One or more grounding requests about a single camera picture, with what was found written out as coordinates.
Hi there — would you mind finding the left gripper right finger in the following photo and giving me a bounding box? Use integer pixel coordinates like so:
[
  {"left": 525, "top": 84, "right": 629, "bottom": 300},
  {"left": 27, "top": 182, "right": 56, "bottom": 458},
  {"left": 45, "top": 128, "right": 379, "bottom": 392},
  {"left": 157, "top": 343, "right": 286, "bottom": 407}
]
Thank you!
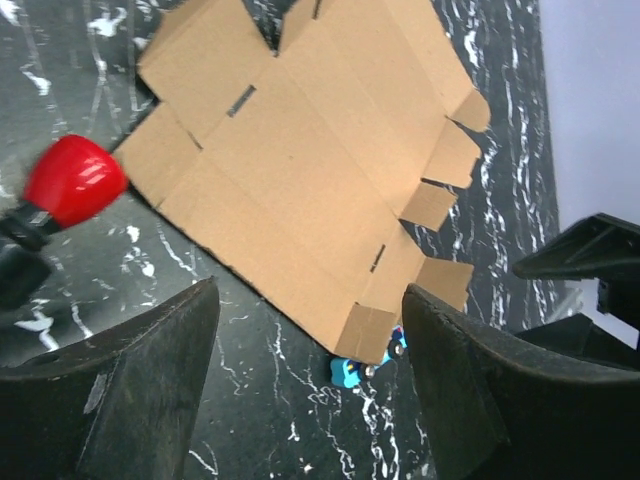
[{"left": 402, "top": 284, "right": 639, "bottom": 479}]

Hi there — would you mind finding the blue toy car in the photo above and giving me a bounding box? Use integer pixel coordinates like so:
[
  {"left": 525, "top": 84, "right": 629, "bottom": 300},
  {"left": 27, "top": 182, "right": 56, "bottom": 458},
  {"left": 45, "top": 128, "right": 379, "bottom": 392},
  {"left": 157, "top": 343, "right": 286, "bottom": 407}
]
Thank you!
[{"left": 330, "top": 325, "right": 407, "bottom": 389}]

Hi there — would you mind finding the red black stamp toy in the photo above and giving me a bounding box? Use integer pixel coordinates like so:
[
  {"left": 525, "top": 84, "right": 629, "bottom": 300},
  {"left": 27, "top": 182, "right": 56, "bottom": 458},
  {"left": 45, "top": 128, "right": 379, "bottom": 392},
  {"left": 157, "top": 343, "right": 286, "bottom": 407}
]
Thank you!
[{"left": 1, "top": 134, "right": 128, "bottom": 312}]

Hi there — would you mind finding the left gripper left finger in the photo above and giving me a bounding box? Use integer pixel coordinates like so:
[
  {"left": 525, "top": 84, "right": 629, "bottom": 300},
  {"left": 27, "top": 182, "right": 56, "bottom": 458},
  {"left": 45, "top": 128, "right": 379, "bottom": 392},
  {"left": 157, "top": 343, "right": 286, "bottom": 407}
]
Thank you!
[{"left": 1, "top": 278, "right": 220, "bottom": 479}]

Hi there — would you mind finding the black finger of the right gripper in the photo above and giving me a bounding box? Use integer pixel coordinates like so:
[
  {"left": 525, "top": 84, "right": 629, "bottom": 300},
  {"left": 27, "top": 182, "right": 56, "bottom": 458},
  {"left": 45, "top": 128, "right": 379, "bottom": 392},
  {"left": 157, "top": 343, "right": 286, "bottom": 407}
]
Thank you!
[{"left": 513, "top": 213, "right": 640, "bottom": 315}]

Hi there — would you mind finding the brown cardboard box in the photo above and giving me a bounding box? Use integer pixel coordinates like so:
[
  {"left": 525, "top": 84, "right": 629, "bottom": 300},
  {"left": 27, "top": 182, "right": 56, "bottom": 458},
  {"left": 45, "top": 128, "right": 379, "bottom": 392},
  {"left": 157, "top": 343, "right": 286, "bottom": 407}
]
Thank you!
[{"left": 116, "top": 0, "right": 490, "bottom": 363}]

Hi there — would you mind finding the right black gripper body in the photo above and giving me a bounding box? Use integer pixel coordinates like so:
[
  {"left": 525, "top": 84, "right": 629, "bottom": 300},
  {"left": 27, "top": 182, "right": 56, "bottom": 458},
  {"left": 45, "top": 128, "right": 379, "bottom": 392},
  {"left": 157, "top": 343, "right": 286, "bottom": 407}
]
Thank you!
[{"left": 514, "top": 279, "right": 640, "bottom": 371}]

